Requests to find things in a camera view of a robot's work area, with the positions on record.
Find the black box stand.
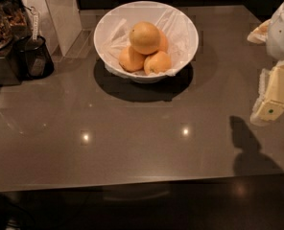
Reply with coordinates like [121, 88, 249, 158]
[0, 44, 22, 86]

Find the front left orange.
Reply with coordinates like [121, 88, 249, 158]
[118, 46, 146, 73]

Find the white paper bag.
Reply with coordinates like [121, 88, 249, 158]
[22, 0, 82, 57]

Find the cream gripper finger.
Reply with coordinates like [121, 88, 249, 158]
[250, 60, 284, 127]
[247, 19, 271, 44]

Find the white bowl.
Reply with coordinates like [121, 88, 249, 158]
[93, 0, 200, 84]

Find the top orange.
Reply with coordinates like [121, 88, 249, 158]
[130, 21, 160, 55]

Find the orange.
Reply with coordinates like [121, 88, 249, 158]
[118, 46, 146, 73]
[144, 51, 172, 75]
[159, 31, 169, 53]
[130, 21, 160, 55]

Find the black container with tag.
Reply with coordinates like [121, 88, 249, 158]
[14, 7, 55, 80]

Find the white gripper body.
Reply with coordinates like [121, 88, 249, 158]
[266, 2, 284, 60]

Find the front right orange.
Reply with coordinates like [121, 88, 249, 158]
[144, 51, 172, 75]

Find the back right orange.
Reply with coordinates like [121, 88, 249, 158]
[159, 31, 169, 53]

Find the white plastic bag liner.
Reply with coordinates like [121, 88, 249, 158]
[101, 7, 194, 78]

